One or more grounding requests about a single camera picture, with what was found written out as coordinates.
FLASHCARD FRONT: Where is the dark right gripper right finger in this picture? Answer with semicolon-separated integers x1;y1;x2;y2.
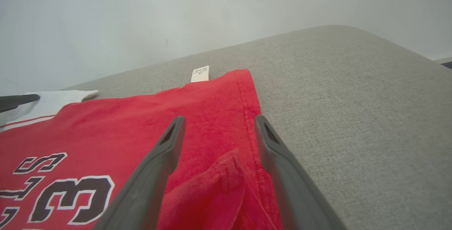
254;115;348;230

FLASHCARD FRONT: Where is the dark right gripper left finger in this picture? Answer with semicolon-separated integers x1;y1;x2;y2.
93;116;186;230

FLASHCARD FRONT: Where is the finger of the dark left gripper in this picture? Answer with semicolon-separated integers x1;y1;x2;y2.
0;94;40;113

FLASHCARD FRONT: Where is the red jersey with black numbers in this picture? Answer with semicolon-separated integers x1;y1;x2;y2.
0;66;285;230

